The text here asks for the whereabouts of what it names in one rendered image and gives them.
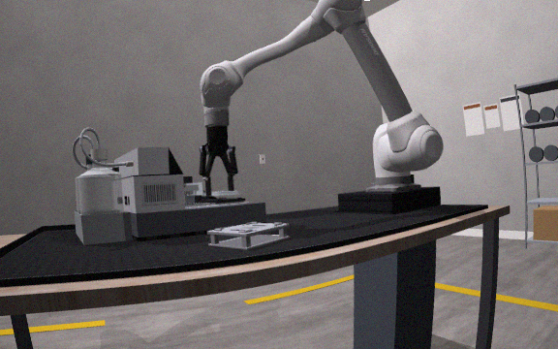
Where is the white plastic bottle with cap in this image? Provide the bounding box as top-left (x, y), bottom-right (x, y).
top-left (78, 148), bottom-right (124, 215)

